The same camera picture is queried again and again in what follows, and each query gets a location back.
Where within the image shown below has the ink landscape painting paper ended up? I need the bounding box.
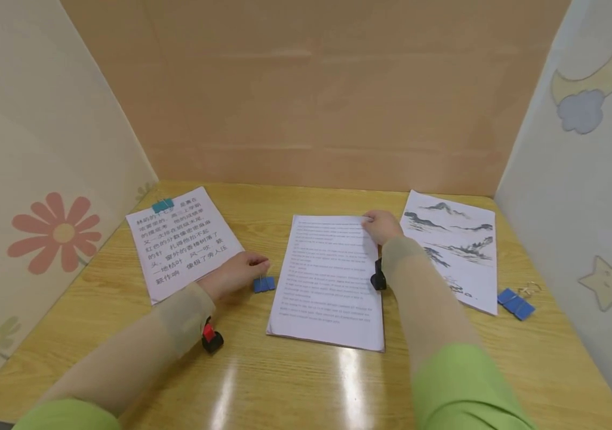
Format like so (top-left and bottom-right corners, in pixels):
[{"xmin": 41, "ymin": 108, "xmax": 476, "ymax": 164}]
[{"xmin": 399, "ymin": 190, "xmax": 499, "ymax": 316}]

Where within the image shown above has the black wrist band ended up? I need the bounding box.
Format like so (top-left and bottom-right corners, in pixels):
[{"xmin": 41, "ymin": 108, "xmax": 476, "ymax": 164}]
[
  {"xmin": 201, "ymin": 316, "xmax": 225, "ymax": 354},
  {"xmin": 370, "ymin": 257, "xmax": 388, "ymax": 292}
]

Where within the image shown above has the large blue binder clip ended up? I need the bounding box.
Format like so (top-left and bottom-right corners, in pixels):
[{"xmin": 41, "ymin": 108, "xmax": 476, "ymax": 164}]
[{"xmin": 497, "ymin": 281, "xmax": 542, "ymax": 322}]

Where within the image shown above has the person's right hand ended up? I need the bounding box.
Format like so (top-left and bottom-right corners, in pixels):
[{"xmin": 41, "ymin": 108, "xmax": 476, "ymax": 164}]
[{"xmin": 361, "ymin": 209, "xmax": 407, "ymax": 247}]

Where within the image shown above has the large print text paper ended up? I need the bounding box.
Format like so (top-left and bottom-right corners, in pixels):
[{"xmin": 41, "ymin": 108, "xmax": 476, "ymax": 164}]
[{"xmin": 125, "ymin": 186, "xmax": 246, "ymax": 306}]

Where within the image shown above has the person's left hand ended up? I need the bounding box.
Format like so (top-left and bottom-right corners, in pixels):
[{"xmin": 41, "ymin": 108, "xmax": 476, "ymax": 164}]
[{"xmin": 197, "ymin": 251, "xmax": 272, "ymax": 302}]

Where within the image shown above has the person's right forearm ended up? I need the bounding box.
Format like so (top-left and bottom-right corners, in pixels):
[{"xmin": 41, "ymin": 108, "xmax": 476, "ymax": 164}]
[{"xmin": 380, "ymin": 235, "xmax": 539, "ymax": 430}]

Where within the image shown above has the small print text paper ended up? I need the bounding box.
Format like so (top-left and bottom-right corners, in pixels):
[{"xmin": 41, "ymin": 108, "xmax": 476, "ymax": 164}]
[{"xmin": 266, "ymin": 214, "xmax": 386, "ymax": 353}]

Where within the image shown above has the person's left forearm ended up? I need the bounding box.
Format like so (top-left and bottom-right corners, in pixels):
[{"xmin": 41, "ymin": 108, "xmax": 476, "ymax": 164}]
[{"xmin": 11, "ymin": 282, "xmax": 216, "ymax": 430}]

